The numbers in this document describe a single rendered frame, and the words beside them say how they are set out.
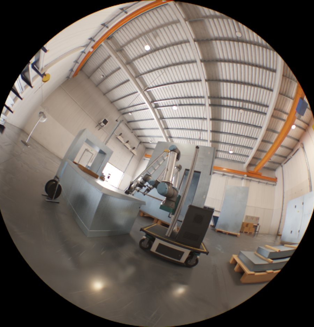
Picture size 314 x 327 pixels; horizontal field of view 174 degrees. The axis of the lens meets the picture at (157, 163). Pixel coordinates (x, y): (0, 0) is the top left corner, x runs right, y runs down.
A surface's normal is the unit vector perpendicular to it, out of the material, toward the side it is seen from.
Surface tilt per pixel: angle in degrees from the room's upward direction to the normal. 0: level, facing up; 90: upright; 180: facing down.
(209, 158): 90
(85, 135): 90
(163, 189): 95
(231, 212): 90
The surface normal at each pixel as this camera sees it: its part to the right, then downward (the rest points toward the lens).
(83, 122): 0.84, 0.17
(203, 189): -0.39, -0.46
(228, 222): -0.65, -0.49
